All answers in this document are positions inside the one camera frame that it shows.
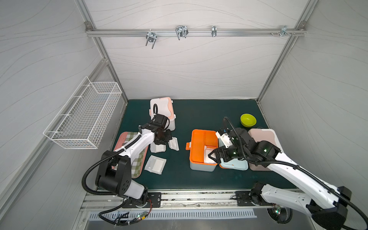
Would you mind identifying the blue box orange handle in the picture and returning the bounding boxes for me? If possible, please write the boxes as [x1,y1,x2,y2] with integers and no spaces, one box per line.
[185,129,249,173]

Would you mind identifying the pink first aid box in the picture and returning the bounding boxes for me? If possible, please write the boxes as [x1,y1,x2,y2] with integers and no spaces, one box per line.
[245,128,282,162]

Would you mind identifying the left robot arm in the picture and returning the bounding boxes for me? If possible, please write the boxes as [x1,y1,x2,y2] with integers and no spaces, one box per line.
[81,114,173,227]

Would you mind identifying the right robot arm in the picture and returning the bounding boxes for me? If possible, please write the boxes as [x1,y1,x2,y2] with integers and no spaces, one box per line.
[209,128,368,230]

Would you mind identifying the green bowl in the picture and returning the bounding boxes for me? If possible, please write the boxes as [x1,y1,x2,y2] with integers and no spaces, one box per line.
[240,114,257,128]

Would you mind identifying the green table mat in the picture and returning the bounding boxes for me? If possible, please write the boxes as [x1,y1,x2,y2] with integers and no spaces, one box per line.
[136,100,295,190]

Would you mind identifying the green checkered cloth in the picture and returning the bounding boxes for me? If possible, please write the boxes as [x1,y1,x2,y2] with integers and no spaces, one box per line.
[117,132,147,177]

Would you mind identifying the pink tray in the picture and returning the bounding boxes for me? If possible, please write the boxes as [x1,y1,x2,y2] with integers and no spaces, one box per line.
[112,131,150,179]

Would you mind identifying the metal hook clamp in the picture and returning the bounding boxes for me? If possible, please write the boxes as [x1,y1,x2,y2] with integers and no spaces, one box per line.
[145,31,157,49]

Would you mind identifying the metal u-bolt clamp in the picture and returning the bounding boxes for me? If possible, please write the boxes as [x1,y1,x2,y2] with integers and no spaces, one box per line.
[175,25,188,40]

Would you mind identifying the aluminium crossbar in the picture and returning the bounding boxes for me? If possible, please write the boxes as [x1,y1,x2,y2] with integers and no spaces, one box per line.
[86,28,307,37]

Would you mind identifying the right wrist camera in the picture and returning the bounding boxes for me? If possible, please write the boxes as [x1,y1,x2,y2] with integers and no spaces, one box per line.
[216,128,233,148]

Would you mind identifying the white box peach handle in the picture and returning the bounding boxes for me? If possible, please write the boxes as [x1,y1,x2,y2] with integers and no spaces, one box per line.
[149,97,176,131]

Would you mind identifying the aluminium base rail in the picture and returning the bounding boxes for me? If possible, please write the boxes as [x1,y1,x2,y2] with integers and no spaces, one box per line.
[80,188,316,212]

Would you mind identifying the white wire basket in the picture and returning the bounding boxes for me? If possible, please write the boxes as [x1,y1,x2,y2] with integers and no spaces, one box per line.
[43,77,122,150]

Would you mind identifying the small metal bracket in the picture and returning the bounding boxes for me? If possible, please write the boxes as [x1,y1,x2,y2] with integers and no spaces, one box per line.
[211,25,217,37]

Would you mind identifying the metal screw bracket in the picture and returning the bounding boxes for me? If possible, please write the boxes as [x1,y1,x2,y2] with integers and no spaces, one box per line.
[270,25,296,37]

